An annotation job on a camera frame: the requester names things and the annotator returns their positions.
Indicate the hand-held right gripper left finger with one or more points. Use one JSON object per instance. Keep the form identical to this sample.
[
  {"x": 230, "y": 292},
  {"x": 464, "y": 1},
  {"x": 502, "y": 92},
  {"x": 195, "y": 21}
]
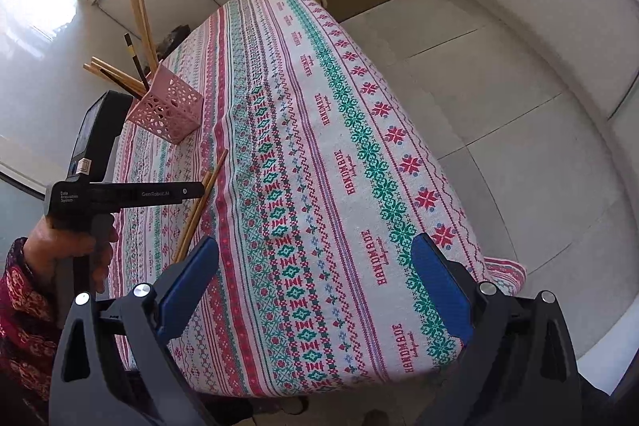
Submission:
[{"x": 187, "y": 291}]

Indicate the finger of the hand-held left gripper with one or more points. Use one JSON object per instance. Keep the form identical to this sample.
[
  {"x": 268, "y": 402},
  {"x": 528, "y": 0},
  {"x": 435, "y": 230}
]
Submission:
[{"x": 192, "y": 191}]

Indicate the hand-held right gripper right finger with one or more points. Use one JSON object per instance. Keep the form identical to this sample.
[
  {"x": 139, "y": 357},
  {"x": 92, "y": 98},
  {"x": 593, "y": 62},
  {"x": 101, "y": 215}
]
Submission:
[{"x": 442, "y": 291}]

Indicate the pink perforated utensil holder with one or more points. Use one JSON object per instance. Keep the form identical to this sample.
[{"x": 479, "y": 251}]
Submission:
[{"x": 169, "y": 116}]

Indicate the black chopstick with gold band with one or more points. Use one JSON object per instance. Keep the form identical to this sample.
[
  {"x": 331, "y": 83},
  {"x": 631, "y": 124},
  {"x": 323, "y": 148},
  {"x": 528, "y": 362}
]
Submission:
[{"x": 136, "y": 59}]

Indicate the person's left forearm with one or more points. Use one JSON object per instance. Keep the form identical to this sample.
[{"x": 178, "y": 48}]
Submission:
[{"x": 22, "y": 331}]

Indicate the person's left hand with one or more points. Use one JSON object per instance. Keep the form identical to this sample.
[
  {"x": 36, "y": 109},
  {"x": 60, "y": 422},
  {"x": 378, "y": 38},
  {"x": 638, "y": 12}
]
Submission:
[{"x": 42, "y": 251}]

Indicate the dark object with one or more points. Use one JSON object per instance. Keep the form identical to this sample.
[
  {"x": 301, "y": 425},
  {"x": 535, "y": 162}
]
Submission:
[{"x": 174, "y": 39}]

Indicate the patterned woven tablecloth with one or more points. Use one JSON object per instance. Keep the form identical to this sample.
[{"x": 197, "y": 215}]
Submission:
[{"x": 324, "y": 206}]

